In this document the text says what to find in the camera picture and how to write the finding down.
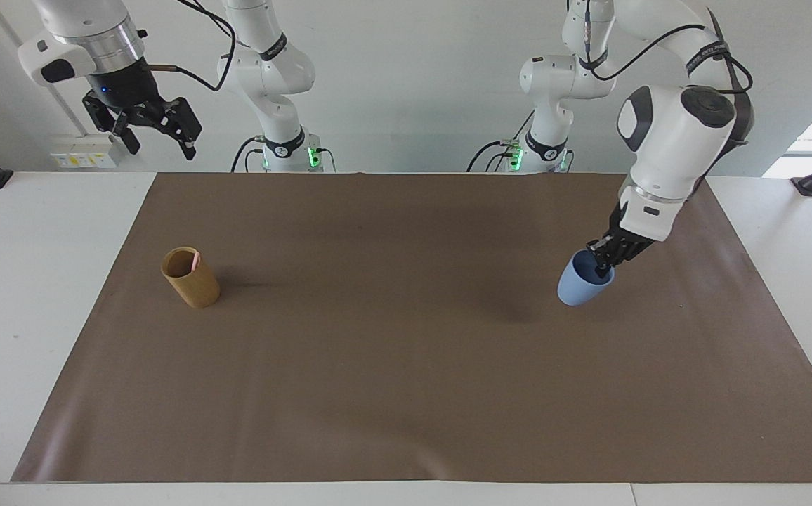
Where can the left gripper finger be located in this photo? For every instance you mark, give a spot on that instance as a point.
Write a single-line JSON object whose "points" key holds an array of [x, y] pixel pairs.
{"points": [[632, 250], [601, 254]]}

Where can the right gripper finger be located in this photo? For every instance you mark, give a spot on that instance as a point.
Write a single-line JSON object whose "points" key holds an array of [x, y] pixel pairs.
{"points": [[185, 123], [105, 112]]}

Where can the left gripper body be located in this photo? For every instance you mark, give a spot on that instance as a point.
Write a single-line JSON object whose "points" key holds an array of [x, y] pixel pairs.
{"points": [[617, 223]]}

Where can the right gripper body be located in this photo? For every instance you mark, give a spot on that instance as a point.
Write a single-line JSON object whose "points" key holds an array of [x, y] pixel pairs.
{"points": [[125, 84]]}

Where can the blue cup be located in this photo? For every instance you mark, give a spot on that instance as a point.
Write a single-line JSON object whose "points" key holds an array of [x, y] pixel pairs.
{"points": [[578, 289]]}

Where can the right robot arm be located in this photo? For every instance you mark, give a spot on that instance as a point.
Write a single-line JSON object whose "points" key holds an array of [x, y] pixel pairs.
{"points": [[276, 67]]}

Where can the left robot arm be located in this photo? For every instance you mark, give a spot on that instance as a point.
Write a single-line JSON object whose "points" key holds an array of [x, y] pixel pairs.
{"points": [[680, 137]]}

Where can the light pink chopstick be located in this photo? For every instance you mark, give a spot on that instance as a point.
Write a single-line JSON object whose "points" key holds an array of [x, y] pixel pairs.
{"points": [[196, 259]]}

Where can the brown cylindrical cup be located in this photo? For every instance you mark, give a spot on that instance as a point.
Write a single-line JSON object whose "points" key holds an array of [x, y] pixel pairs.
{"points": [[195, 284]]}

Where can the white wall socket box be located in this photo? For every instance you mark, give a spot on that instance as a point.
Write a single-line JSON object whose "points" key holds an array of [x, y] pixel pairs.
{"points": [[83, 153]]}

